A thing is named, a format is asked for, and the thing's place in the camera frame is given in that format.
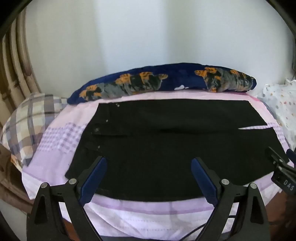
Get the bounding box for navy orange patterned pillow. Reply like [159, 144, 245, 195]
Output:
[67, 62, 257, 106]

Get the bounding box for pink purple checked bed sheet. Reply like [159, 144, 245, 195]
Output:
[21, 89, 293, 241]

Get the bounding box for rattan headboard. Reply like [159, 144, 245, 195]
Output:
[0, 9, 42, 121]

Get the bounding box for white dotted cloth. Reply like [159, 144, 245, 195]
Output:
[257, 79, 296, 151]

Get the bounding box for plaid pillow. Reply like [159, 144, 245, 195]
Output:
[0, 93, 68, 173]

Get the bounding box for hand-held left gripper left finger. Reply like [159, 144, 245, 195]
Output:
[26, 156, 108, 241]

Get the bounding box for black pants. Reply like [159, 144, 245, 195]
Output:
[65, 98, 290, 202]

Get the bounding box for black cable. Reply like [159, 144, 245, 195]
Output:
[180, 213, 234, 241]

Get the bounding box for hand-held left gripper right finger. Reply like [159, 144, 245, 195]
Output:
[191, 157, 271, 241]

